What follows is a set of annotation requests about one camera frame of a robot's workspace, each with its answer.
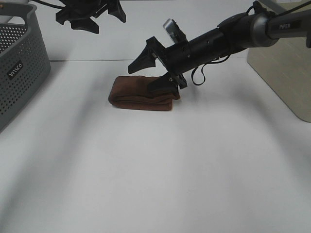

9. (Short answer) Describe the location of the brown towel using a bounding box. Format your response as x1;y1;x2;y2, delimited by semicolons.
108;76;180;111

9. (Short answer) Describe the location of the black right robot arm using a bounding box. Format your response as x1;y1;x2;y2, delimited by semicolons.
128;0;311;92

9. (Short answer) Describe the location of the grey perforated plastic basket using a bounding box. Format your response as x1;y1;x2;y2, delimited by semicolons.
0;2;51;129

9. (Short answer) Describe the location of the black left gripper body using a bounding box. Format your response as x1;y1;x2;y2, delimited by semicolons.
56;0;114;24

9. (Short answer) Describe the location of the beige plastic bin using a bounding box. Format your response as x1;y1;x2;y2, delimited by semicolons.
247;0;311;122

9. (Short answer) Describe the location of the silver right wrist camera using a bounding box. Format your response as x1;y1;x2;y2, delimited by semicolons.
163;18;187;44

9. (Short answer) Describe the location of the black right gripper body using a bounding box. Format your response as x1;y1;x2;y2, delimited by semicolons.
146;37;188;89

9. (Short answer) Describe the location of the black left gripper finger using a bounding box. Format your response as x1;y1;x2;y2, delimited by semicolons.
108;0;127;23
70;18;99;34

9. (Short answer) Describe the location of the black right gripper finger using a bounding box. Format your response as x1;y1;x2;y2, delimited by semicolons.
127;45;156;74
147;76;178;93

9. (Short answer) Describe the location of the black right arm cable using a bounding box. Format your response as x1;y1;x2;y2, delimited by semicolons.
190;54;231;86

